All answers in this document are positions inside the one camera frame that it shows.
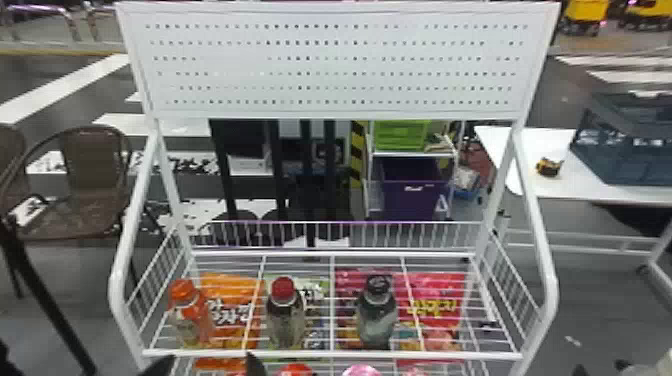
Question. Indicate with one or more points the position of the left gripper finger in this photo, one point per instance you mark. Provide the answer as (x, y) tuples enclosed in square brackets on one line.
[(160, 367), (254, 367)]

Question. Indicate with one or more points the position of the red bottle cap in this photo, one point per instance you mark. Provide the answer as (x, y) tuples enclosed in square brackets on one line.
[(295, 370)]

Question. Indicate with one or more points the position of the red capped bottle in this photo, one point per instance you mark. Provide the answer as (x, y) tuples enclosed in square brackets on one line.
[(284, 315)]

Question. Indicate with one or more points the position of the orange bottle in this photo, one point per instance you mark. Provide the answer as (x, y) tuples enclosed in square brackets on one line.
[(189, 310)]

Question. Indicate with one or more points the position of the orange snack packet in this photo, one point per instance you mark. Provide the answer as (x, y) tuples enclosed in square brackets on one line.
[(231, 291)]

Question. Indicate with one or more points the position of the pink bottle cap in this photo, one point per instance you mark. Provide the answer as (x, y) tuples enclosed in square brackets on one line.
[(361, 371)]

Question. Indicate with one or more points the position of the dark green bottle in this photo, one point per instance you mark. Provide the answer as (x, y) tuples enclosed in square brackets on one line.
[(376, 317)]

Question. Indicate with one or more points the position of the red snack packet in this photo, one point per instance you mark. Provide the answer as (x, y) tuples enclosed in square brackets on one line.
[(433, 294)]

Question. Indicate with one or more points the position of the brown chair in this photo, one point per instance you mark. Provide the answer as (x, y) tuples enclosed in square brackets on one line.
[(89, 173)]

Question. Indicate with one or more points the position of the purple crate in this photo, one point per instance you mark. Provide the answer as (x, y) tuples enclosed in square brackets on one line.
[(409, 194)]

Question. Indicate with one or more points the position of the green basket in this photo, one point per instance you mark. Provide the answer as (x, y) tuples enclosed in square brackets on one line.
[(401, 135)]

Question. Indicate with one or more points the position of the yellow tape measure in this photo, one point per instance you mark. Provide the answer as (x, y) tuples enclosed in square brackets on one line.
[(549, 167)]

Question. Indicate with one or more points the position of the white side table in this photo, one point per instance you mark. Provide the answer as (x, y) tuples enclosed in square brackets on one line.
[(572, 178)]

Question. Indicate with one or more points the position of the blue basket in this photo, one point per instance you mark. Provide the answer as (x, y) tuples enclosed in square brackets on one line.
[(624, 152)]

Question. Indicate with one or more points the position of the striped post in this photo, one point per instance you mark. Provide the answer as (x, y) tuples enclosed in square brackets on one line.
[(358, 152)]

